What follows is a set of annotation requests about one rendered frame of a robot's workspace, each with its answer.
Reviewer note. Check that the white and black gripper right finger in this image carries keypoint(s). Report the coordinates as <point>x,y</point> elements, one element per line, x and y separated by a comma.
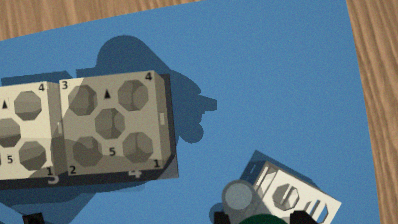
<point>301,217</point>

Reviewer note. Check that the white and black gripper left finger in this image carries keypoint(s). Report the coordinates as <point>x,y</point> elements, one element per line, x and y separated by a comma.
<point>221,218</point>

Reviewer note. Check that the white tube rack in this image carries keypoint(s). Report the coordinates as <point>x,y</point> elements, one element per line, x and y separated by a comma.
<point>281,192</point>

